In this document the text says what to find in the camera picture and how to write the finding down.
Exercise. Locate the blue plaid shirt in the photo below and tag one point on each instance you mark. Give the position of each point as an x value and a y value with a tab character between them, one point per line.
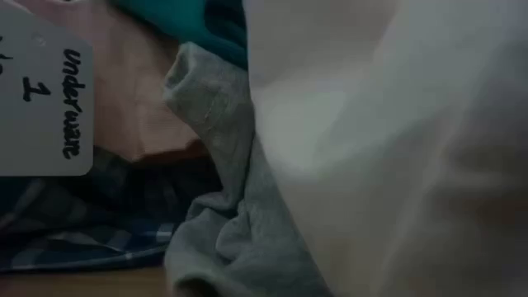
82	231

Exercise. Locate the teal garment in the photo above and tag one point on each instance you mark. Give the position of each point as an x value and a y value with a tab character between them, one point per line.
198	20

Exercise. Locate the white paper tag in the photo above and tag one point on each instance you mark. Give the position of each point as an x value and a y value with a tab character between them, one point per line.
41	123

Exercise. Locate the grey garment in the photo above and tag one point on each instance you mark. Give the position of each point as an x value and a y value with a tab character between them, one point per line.
231	231

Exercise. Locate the white garment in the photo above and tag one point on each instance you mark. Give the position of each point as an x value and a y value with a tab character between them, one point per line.
392	144

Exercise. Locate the light pink garment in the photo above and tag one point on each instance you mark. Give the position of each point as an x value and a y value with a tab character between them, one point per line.
132	90

